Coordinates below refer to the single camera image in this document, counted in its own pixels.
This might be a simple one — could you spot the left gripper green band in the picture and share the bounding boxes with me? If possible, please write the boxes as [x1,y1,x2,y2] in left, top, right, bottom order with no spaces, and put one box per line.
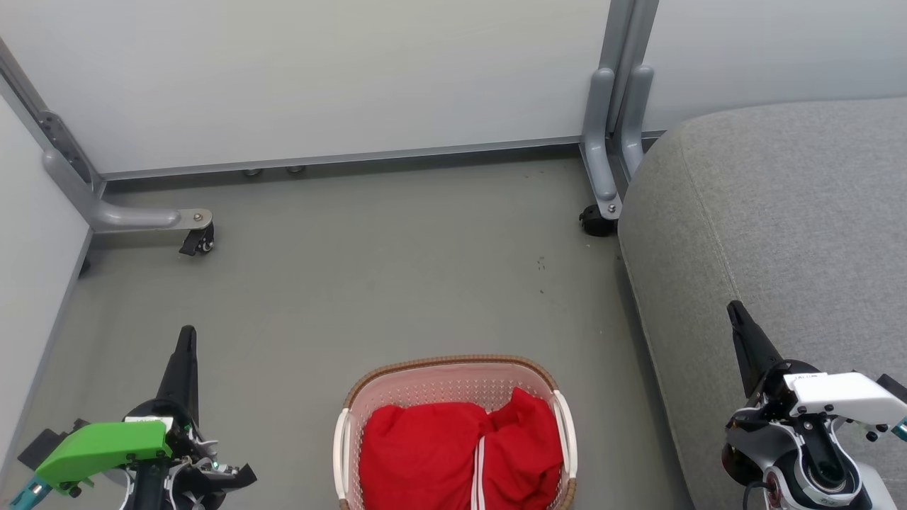
[35,326,203,495]

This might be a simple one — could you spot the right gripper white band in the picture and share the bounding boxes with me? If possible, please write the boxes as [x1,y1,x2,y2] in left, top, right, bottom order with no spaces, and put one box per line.
[727,300,907,426]

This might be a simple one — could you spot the red jersey with number print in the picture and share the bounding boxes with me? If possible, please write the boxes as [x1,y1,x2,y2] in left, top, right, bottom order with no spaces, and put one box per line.
[359,402,493,510]

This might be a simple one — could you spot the grey fabric sofa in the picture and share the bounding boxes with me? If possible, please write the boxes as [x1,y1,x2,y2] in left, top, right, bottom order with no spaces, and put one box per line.
[618,98,907,510]

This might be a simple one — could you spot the black caster with silver wheel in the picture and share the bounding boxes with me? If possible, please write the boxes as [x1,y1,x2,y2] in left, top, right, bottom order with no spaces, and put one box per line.
[179,223,215,257]

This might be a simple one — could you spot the black round caster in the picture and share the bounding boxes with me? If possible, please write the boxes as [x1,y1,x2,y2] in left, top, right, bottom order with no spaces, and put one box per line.
[579,204,619,238]

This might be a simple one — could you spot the short grey curved partition foot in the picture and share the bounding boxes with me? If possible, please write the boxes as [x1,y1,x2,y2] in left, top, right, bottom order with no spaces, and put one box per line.
[618,65,654,181]

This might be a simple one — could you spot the long grey curved partition foot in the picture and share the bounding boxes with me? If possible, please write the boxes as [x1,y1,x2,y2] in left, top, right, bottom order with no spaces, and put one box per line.
[580,67,624,220]

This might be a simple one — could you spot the left grey partition foot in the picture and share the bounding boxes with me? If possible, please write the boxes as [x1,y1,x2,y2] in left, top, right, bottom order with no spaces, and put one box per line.
[0,39,107,199]

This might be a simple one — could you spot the pink laundry basket brown rim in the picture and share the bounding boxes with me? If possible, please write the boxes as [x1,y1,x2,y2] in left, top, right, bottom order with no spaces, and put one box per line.
[333,354,578,510]

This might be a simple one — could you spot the left camera cable teal plug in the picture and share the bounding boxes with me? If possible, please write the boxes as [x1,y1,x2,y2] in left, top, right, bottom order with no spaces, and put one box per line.
[9,478,52,510]

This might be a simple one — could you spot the grey partition bottom rail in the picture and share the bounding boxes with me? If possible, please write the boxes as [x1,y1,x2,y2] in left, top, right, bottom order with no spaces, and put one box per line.
[99,131,667,181]

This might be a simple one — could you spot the grey upright partition post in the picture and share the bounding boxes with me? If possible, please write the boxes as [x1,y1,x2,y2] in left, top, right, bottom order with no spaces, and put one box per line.
[599,0,660,135]

